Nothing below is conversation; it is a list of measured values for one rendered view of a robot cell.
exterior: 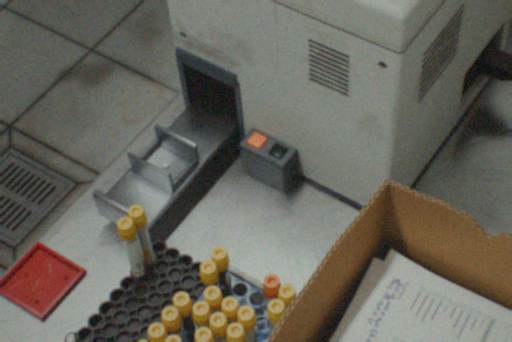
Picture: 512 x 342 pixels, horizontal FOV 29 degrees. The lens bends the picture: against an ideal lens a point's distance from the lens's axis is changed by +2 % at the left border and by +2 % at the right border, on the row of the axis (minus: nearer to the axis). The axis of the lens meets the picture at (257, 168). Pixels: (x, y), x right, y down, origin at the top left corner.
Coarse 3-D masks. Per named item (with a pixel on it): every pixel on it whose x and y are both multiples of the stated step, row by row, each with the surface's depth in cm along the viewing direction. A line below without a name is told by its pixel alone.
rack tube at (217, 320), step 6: (216, 312) 86; (210, 318) 86; (216, 318) 86; (222, 318) 86; (210, 324) 86; (216, 324) 86; (222, 324) 86; (216, 330) 86; (222, 330) 86; (216, 336) 87; (222, 336) 87
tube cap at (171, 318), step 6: (168, 306) 87; (162, 312) 87; (168, 312) 87; (174, 312) 87; (162, 318) 87; (168, 318) 86; (174, 318) 86; (180, 318) 87; (168, 324) 87; (174, 324) 87; (180, 324) 88; (168, 330) 87; (174, 330) 87
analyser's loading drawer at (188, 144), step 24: (216, 96) 113; (192, 120) 111; (216, 120) 111; (168, 144) 107; (192, 144) 105; (216, 144) 108; (144, 168) 104; (168, 168) 107; (192, 168) 106; (96, 192) 103; (120, 192) 105; (144, 192) 105; (168, 192) 105; (120, 216) 103
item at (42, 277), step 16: (32, 256) 105; (48, 256) 105; (16, 272) 104; (32, 272) 104; (48, 272) 104; (64, 272) 104; (80, 272) 103; (0, 288) 102; (16, 288) 103; (32, 288) 103; (48, 288) 103; (64, 288) 102; (32, 304) 101; (48, 304) 101
